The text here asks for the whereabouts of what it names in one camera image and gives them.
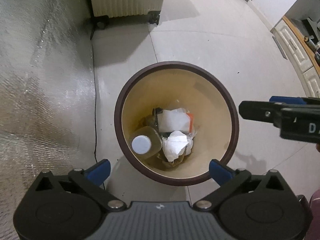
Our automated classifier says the white low drawer bench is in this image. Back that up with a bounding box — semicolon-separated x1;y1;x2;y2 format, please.
272;16;319;98

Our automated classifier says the white paper tissue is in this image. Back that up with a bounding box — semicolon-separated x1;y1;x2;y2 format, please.
162;131;194;162

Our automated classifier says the black floor cable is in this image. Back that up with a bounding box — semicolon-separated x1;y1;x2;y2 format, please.
90;27;107;190

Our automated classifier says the clear plastic bottle red label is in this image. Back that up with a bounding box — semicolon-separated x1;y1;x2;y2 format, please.
130;126;162;160

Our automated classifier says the yellow trash bin brown rim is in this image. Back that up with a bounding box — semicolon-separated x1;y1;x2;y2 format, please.
114;61;239;186

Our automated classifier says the clear zip bag with tissue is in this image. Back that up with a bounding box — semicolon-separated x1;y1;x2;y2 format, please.
157;108;197;136

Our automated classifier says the brown cardboard box piece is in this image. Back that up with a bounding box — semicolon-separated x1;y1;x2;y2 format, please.
157;152;186;169

